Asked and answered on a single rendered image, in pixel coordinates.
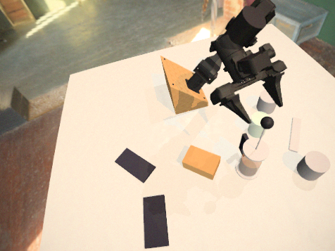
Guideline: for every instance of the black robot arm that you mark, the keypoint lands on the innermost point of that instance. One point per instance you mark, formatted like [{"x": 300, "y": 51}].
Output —
[{"x": 240, "y": 32}]

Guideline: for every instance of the grey cylinder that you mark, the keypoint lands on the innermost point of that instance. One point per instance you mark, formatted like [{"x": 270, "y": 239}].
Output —
[
  {"x": 313, "y": 165},
  {"x": 265, "y": 103}
]

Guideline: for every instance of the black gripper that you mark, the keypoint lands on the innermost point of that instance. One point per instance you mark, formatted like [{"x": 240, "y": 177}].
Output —
[{"x": 225, "y": 94}]

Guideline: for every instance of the glass french press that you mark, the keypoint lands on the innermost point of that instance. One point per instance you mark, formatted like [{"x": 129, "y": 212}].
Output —
[{"x": 253, "y": 152}]

